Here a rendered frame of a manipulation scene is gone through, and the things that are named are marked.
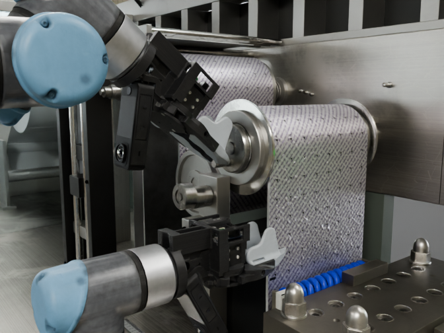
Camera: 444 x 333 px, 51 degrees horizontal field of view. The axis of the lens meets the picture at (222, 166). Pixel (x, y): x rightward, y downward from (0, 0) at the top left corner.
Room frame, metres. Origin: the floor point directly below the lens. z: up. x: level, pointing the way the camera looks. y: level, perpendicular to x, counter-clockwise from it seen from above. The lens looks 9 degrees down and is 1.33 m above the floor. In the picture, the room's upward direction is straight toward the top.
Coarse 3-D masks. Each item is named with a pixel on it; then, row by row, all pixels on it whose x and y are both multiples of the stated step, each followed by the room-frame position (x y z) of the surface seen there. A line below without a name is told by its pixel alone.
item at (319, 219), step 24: (360, 168) 0.80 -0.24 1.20; (288, 192) 0.69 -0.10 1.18; (312, 192) 0.73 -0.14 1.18; (336, 192) 0.77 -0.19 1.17; (360, 192) 0.81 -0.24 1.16; (288, 216) 0.70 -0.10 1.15; (312, 216) 0.73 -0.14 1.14; (336, 216) 0.77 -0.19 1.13; (360, 216) 0.81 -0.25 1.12; (288, 240) 0.70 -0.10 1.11; (312, 240) 0.73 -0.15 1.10; (336, 240) 0.77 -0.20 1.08; (360, 240) 0.81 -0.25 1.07; (288, 264) 0.70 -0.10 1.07; (312, 264) 0.73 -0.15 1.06; (336, 264) 0.77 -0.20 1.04
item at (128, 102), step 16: (128, 96) 0.61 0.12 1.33; (144, 96) 0.60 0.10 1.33; (128, 112) 0.61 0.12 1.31; (144, 112) 0.60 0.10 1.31; (128, 128) 0.60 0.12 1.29; (144, 128) 0.60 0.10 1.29; (128, 144) 0.60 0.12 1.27; (144, 144) 0.60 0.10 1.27; (128, 160) 0.59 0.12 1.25; (144, 160) 0.60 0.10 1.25
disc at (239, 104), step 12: (228, 108) 0.74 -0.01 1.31; (240, 108) 0.72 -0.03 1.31; (252, 108) 0.69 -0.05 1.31; (216, 120) 0.76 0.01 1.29; (264, 120) 0.67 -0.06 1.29; (264, 132) 0.67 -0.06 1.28; (216, 168) 0.76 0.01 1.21; (264, 168) 0.67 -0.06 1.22; (264, 180) 0.67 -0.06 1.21; (240, 192) 0.71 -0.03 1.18; (252, 192) 0.69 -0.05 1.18
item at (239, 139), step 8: (232, 128) 0.70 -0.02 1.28; (240, 128) 0.69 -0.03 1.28; (232, 136) 0.70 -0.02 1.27; (240, 136) 0.68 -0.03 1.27; (248, 136) 0.69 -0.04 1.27; (232, 144) 0.70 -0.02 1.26; (240, 144) 0.68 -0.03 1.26; (248, 144) 0.68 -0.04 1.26; (232, 152) 0.70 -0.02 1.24; (240, 152) 0.68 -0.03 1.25; (248, 152) 0.68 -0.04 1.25; (232, 160) 0.70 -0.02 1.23; (240, 160) 0.68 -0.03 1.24; (248, 160) 0.69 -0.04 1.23; (224, 168) 0.71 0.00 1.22; (232, 168) 0.70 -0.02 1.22; (240, 168) 0.69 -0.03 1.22
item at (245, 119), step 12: (240, 120) 0.70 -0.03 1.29; (252, 120) 0.68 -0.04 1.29; (252, 132) 0.68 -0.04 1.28; (252, 144) 0.68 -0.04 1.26; (264, 144) 0.67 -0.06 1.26; (252, 156) 0.68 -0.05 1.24; (264, 156) 0.67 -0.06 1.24; (252, 168) 0.68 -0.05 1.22; (240, 180) 0.70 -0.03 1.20; (252, 180) 0.69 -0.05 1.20
